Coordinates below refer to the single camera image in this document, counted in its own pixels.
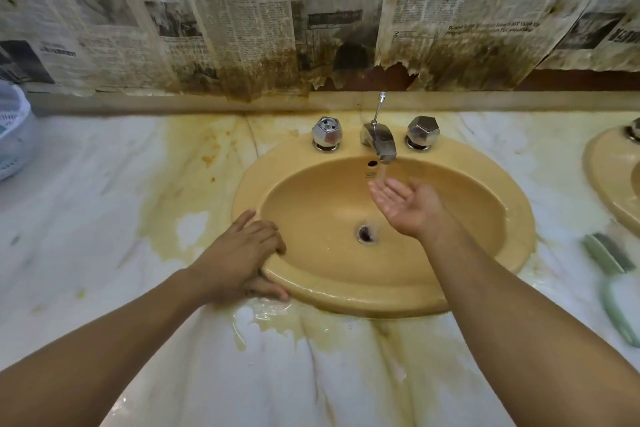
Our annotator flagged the green scrub brush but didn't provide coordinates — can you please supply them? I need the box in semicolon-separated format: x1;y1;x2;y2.
582;232;640;349

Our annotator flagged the white mesh plastic basket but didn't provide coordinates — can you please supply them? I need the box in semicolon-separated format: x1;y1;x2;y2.
0;79;39;181

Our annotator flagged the yellow oval sink basin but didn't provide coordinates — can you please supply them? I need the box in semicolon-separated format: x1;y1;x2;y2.
231;129;539;319
582;125;640;238

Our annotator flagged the person's right forearm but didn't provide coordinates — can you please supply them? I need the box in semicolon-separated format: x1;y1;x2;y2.
419;214;640;427

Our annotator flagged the chrome faucet spout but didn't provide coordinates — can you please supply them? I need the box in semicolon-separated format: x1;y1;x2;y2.
360;122;398;163

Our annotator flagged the chrome sink drain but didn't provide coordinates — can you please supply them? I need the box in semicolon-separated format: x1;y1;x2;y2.
356;223;382;246

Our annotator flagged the stained newspaper sheet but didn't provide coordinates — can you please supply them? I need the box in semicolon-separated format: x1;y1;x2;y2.
112;0;221;92
532;0;640;73
0;0;132;92
372;0;626;92
192;0;401;103

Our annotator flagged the person's left forearm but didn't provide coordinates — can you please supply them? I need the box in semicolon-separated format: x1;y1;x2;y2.
0;267;217;427

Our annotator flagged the person's left hand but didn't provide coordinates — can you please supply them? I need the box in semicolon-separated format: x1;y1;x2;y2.
187;209;291;307

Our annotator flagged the chrome drain lift rod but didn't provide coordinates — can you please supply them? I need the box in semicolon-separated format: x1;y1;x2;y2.
370;91;389;126

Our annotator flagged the person's right hand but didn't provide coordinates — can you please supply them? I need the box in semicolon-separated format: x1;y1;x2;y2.
368;177;452;242

